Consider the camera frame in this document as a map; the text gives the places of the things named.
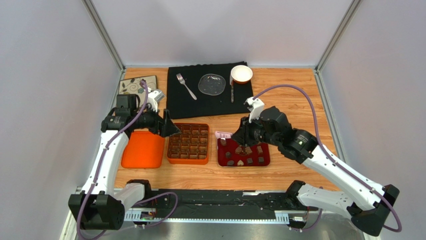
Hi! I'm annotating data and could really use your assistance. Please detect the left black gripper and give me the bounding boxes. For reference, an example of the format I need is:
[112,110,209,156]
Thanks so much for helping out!
[130,103,180,138]

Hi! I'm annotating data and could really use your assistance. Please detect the pink handled metal tongs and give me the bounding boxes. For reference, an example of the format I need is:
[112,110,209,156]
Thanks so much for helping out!
[214,131,233,139]

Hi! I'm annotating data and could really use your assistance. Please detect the orange chocolate box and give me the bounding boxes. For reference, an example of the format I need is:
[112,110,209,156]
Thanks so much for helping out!
[166,123,210,165]

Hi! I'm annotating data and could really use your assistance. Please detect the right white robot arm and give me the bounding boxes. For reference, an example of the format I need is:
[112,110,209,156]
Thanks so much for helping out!
[231,106,400,237]

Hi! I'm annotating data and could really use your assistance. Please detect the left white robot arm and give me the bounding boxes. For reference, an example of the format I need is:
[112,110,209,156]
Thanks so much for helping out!
[68,89,180,231]

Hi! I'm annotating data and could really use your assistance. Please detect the square milk chocolate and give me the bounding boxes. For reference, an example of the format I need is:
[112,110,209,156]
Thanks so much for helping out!
[244,146,253,156]

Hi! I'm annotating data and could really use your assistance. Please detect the rectangular milk chocolate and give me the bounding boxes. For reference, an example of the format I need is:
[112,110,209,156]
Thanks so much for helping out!
[256,145,264,155]

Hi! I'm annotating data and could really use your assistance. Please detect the red lacquer tray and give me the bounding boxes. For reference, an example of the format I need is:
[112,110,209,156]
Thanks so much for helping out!
[217,138,271,168]

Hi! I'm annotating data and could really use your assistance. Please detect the orange tin lid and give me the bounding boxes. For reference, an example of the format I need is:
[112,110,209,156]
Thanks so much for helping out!
[121,131,165,169]

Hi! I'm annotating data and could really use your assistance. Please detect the black cloth mat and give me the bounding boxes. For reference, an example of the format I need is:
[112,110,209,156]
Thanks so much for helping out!
[166,61,254,120]

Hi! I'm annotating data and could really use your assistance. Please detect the silver fork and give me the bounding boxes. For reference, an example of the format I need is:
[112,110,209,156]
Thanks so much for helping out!
[176,73,197,101]

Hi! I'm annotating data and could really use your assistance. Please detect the floral square plate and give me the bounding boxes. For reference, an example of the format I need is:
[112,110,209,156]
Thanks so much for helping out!
[118,75,158,100]

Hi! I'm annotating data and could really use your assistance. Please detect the clear glass plate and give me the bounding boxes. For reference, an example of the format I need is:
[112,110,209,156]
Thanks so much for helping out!
[198,73,226,96]

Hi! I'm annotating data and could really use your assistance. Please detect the white orange bowl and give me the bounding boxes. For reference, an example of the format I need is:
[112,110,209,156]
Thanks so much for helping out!
[230,65,253,85]

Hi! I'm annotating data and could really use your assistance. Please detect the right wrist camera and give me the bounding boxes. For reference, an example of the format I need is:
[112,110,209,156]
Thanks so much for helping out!
[244,97,265,123]

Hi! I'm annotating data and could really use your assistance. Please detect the dark handled knife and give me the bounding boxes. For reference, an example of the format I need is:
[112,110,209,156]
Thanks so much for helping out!
[230,83,234,103]

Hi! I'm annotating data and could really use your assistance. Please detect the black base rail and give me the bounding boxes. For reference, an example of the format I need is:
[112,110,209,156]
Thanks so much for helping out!
[124,189,317,223]

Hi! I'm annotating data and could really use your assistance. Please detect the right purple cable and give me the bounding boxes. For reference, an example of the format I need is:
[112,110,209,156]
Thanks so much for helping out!
[252,84,403,233]

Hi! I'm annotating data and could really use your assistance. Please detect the purple cable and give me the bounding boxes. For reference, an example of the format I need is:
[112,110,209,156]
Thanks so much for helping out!
[76,79,179,240]
[252,84,403,233]

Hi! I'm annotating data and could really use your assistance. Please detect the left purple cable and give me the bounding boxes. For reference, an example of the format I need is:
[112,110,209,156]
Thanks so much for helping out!
[76,79,179,240]

